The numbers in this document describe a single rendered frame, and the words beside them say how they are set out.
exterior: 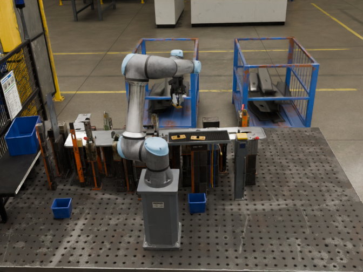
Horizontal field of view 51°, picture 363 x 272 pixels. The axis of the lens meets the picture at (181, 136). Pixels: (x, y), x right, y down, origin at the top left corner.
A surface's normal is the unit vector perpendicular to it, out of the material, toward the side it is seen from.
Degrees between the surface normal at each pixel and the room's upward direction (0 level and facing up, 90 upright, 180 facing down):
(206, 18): 90
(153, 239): 90
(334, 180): 0
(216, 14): 90
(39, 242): 0
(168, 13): 90
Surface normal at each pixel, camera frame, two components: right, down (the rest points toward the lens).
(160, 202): -0.05, 0.48
